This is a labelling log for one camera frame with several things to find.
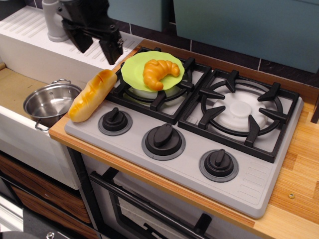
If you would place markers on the grey toy stove top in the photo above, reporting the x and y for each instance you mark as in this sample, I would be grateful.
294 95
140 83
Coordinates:
249 192

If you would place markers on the black burner grate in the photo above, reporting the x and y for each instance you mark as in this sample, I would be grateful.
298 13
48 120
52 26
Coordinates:
165 105
264 143

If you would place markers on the white toy sink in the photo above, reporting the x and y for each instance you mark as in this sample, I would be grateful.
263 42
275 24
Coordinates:
28 61

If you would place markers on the white right burner cap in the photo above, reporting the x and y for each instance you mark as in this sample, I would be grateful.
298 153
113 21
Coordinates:
238 107

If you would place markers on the small stainless steel pot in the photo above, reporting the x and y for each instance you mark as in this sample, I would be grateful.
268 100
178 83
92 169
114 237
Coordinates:
47 105

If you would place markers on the black right burner grate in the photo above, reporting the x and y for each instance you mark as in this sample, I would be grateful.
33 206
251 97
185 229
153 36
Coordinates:
264 143

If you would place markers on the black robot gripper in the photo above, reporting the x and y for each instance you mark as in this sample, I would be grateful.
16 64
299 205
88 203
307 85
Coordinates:
84 20

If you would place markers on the wood grain drawer front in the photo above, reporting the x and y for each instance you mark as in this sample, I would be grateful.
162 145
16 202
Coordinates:
47 197

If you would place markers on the black left burner grate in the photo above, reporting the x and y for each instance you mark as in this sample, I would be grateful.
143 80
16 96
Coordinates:
165 105

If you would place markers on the black oven door handle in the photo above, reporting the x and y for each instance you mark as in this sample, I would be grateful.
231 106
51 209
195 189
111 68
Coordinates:
195 233

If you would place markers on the light green plastic plate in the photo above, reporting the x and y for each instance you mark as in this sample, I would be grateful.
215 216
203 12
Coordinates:
132 70

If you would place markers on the toy oven door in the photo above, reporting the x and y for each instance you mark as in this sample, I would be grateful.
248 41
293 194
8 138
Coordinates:
141 211

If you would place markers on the grey toy faucet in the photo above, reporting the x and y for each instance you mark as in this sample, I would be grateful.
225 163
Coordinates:
56 32

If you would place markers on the black left stove knob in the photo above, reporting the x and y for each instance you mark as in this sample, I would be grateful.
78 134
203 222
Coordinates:
115 122

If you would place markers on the black middle stove knob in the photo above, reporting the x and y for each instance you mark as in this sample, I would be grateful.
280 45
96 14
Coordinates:
163 143

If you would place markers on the yellow toy bread loaf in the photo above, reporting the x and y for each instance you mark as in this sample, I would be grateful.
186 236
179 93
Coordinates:
92 96

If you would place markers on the orange toy croissant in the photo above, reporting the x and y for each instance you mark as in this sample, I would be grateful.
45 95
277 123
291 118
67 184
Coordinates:
155 70

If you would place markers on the black right stove knob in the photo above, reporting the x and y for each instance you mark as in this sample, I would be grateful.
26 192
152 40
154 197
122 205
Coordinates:
219 166

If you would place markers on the black stove knob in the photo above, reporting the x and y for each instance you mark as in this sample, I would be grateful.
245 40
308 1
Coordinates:
163 143
115 122
219 166

